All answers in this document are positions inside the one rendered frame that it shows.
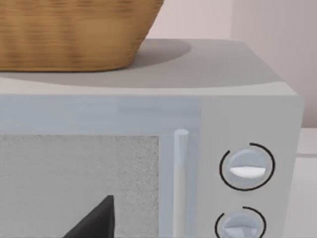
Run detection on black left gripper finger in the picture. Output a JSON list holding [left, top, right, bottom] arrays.
[[61, 195, 116, 238]]

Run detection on pale microwave door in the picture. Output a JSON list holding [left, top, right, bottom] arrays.
[[0, 96, 202, 238]]

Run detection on pale round microwave knob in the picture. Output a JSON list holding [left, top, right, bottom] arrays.
[[221, 211, 262, 238], [226, 148, 269, 187]]

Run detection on pale microwave oven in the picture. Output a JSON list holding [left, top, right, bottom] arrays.
[[0, 38, 305, 238]]

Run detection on woven wicker basket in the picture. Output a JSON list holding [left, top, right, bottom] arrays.
[[0, 0, 165, 73]]

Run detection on pale microwave door handle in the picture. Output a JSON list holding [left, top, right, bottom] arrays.
[[174, 128, 189, 238]]

